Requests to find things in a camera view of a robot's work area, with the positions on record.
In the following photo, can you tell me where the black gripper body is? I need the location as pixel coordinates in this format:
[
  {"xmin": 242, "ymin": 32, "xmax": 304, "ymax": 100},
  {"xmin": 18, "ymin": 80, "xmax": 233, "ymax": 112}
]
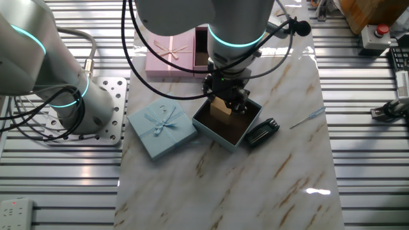
[{"xmin": 201, "ymin": 72, "xmax": 251, "ymax": 102}]

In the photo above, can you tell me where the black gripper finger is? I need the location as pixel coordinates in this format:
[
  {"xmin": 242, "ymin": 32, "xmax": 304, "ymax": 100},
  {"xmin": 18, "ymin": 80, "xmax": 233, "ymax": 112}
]
[
  {"xmin": 202, "ymin": 86, "xmax": 214, "ymax": 104},
  {"xmin": 230, "ymin": 89, "xmax": 251, "ymax": 115}
]

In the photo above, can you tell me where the wooden cube block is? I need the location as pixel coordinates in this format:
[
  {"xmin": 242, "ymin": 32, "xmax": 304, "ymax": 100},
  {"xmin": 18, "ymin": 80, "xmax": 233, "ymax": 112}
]
[{"xmin": 210, "ymin": 96, "xmax": 233, "ymax": 125}]

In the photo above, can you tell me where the open light blue gift box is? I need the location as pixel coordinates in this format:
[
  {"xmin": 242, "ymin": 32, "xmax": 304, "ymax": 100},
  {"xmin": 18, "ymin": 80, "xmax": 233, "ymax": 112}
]
[{"xmin": 191, "ymin": 80, "xmax": 263, "ymax": 153}]

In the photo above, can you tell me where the open pink gift box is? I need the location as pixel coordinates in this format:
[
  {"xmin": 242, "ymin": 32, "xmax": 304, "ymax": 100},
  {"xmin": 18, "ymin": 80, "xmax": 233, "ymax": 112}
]
[{"xmin": 193, "ymin": 26, "xmax": 212, "ymax": 79}]

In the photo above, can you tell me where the pink box lid with ribbon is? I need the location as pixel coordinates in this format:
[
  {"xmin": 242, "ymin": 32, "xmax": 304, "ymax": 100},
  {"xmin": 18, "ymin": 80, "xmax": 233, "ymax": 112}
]
[{"xmin": 144, "ymin": 31, "xmax": 196, "ymax": 78}]

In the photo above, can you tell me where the emergency stop button box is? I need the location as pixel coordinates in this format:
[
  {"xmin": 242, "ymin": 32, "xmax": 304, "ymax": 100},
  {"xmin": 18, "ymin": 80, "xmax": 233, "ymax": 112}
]
[{"xmin": 358, "ymin": 23, "xmax": 392, "ymax": 57}]

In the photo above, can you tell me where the wooden box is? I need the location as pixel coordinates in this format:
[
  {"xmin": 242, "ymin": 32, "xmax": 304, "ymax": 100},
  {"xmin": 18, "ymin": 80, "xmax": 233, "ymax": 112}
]
[{"xmin": 340, "ymin": 0, "xmax": 409, "ymax": 35}]

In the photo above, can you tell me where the black folding hex key set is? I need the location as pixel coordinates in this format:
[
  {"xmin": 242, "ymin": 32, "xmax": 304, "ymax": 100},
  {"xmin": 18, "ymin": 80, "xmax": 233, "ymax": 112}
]
[{"xmin": 244, "ymin": 117, "xmax": 281, "ymax": 149}]

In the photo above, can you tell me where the light blue lid with ribbon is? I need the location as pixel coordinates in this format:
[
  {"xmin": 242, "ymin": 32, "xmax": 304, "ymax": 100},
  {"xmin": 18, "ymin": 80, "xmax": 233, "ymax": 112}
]
[{"xmin": 127, "ymin": 92, "xmax": 198, "ymax": 162}]

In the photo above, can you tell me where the clear plastic pipette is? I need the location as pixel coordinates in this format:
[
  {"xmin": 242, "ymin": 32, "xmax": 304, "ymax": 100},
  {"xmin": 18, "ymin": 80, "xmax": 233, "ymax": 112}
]
[{"xmin": 289, "ymin": 106, "xmax": 327, "ymax": 130}]

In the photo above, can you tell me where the marble pattern table mat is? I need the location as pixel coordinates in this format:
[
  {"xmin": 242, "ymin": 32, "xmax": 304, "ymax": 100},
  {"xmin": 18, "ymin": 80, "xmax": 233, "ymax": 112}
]
[{"xmin": 113, "ymin": 0, "xmax": 346, "ymax": 230}]

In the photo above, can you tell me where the grey metal clamp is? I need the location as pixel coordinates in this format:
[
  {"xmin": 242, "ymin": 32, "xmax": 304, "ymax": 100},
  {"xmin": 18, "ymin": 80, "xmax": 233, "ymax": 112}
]
[{"xmin": 314, "ymin": 0, "xmax": 330, "ymax": 22}]

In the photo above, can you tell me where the black keyboard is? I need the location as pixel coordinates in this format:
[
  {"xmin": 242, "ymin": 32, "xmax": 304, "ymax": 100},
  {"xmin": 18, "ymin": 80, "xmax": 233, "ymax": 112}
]
[{"xmin": 388, "ymin": 47, "xmax": 409, "ymax": 73}]

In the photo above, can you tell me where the white power strip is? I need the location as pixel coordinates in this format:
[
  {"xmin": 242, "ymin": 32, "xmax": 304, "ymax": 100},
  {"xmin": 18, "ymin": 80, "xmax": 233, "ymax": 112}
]
[{"xmin": 0, "ymin": 197, "xmax": 35, "ymax": 230}]

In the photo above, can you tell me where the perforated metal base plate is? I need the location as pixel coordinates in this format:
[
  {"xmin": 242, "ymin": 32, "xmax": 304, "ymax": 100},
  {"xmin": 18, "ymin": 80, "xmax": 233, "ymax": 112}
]
[{"xmin": 43, "ymin": 76, "xmax": 128, "ymax": 147}]

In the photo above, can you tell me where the black round cable knob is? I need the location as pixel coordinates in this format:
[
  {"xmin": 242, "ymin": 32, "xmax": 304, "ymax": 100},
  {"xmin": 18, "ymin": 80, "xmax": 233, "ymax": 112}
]
[{"xmin": 287, "ymin": 19, "xmax": 313, "ymax": 38}]

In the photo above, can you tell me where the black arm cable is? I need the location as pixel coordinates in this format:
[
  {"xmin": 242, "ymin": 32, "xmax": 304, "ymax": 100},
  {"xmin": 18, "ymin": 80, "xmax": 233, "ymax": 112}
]
[{"xmin": 120, "ymin": 0, "xmax": 313, "ymax": 102}]

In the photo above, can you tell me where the black base cable bundle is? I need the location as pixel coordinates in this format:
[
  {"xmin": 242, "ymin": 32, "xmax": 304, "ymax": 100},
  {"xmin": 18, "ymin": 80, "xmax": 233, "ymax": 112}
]
[{"xmin": 0, "ymin": 86, "xmax": 87, "ymax": 141}]

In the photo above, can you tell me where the thick grey base cable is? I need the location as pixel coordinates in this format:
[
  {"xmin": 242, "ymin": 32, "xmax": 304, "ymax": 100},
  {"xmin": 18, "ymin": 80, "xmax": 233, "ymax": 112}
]
[{"xmin": 54, "ymin": 26, "xmax": 98, "ymax": 79}]

